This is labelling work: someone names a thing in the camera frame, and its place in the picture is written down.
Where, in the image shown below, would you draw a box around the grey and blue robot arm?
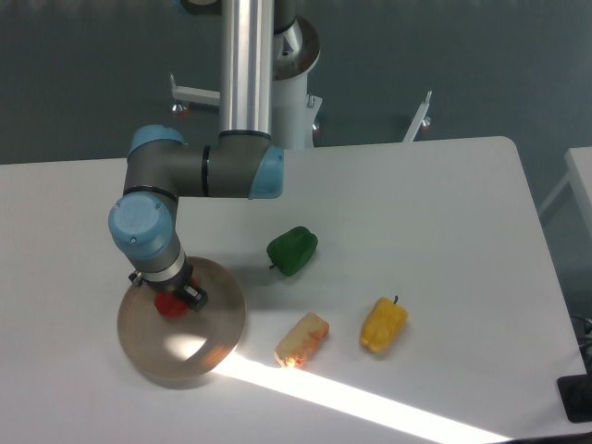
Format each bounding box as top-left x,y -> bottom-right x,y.
108,1 -> 322,311

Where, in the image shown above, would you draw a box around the translucent brown round plate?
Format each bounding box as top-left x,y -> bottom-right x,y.
117,256 -> 247,389

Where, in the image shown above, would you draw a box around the black device at edge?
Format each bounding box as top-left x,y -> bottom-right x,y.
557,374 -> 591,424

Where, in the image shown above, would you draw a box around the red bell pepper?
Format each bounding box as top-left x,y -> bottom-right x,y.
154,290 -> 195,318

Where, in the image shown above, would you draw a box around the black cables at right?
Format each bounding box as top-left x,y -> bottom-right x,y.
570,314 -> 592,366

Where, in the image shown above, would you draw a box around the white side table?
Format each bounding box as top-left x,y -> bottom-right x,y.
537,146 -> 591,231

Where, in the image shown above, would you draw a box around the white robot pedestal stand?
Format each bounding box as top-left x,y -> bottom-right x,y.
166,68 -> 434,149

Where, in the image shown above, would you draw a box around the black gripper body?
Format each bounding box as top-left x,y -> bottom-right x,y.
143,264 -> 193,292

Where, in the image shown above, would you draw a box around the orange yellow food block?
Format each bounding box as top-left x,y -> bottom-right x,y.
274,313 -> 329,368

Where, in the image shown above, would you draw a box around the green bell pepper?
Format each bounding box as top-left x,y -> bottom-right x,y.
266,226 -> 318,277

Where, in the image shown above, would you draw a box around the yellow bell pepper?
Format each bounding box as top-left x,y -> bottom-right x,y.
359,295 -> 409,353

